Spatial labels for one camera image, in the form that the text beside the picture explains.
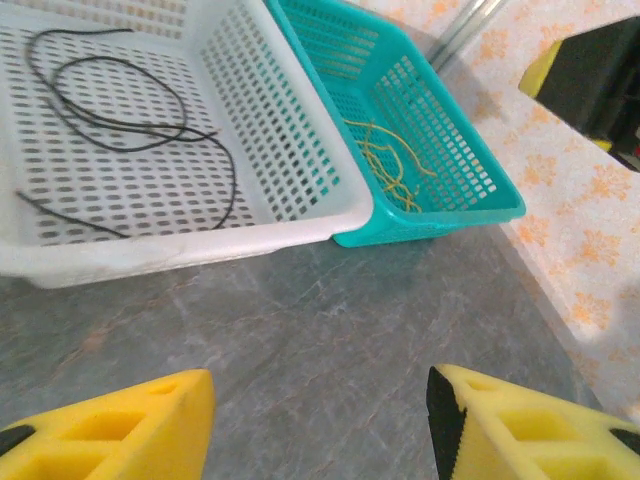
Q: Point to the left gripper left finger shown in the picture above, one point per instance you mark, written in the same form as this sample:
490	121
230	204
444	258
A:
125	440

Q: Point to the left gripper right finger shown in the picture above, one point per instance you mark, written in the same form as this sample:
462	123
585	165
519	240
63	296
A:
525	440

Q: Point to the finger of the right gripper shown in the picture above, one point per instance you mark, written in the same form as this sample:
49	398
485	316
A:
604	145
540	75

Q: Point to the white perforated plastic basket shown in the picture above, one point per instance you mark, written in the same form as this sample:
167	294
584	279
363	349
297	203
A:
280	100

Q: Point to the teal perforated plastic basket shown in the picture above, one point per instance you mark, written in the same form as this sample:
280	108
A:
450	150

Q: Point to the aluminium frame post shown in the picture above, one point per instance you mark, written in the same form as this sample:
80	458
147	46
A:
462	30

